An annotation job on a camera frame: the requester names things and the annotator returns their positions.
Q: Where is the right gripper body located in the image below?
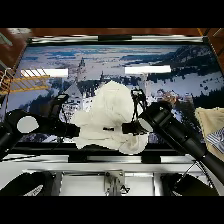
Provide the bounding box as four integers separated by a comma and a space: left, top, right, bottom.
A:
121, 121, 142, 136

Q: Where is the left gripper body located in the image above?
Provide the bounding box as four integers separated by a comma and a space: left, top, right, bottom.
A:
63, 123, 81, 139

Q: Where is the white shirt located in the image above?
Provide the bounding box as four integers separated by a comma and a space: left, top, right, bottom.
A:
70, 80, 150, 156

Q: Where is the yellow rack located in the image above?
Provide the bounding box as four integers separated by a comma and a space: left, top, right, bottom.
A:
0, 67, 51, 96

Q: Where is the beige garment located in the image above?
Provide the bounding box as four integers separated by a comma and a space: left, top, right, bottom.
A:
194, 106, 224, 155

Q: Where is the striped garment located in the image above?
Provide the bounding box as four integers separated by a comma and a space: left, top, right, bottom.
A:
204, 126, 224, 146

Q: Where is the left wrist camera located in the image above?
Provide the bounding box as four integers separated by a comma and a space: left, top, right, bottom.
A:
49, 93, 70, 120

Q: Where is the black cable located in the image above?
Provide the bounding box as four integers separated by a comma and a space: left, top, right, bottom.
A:
181, 159, 216, 190

